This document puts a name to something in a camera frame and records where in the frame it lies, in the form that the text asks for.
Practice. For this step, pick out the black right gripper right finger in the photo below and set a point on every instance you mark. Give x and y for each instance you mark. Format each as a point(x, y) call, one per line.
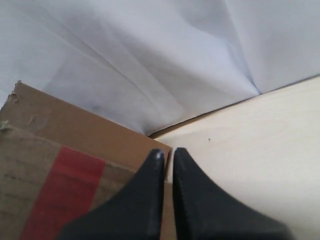
point(204, 211)

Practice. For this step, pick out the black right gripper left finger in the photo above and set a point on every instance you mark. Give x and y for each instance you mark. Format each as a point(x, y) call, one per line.
point(134, 213)

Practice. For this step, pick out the narrow cardboard box with flaps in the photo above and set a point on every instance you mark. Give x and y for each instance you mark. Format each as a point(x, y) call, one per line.
point(58, 162)

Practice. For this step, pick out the white backdrop cloth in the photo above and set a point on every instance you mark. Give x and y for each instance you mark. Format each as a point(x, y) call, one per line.
point(150, 64)

